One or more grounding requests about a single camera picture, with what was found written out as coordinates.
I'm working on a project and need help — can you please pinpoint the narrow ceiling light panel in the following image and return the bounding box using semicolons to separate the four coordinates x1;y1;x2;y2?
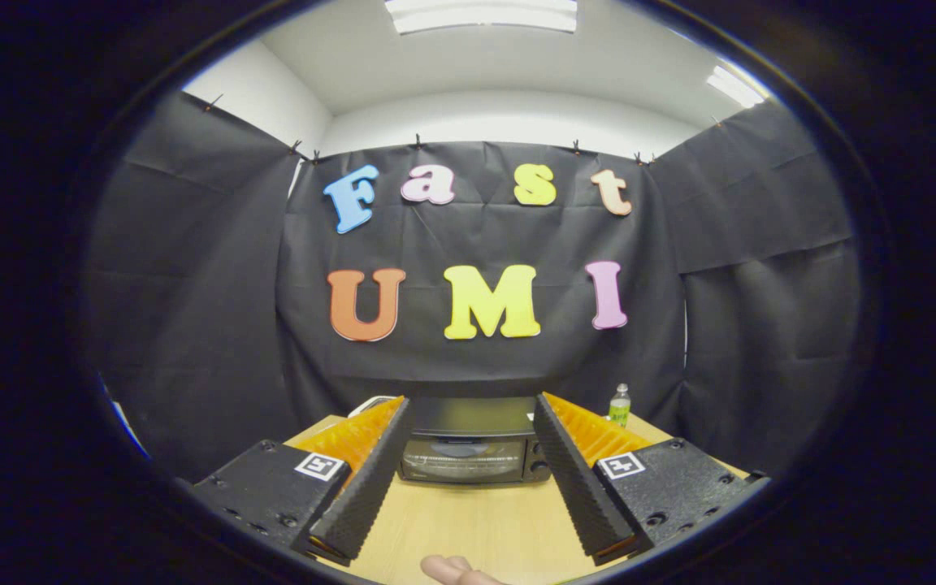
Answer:
705;64;766;110

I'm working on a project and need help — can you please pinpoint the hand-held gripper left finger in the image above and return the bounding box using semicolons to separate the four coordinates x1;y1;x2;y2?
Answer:
190;396;414;568

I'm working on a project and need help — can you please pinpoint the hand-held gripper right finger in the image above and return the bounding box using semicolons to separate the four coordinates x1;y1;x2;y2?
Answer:
532;392;771;566

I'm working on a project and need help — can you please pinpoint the green label drink bottle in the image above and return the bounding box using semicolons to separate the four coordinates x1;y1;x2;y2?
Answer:
609;383;633;430

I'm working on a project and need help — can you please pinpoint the black toaster oven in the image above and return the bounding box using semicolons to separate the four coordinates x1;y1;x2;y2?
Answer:
397;396;555;487

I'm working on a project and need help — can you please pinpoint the wide ceiling light panel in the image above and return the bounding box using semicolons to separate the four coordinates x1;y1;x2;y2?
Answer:
384;0;579;36

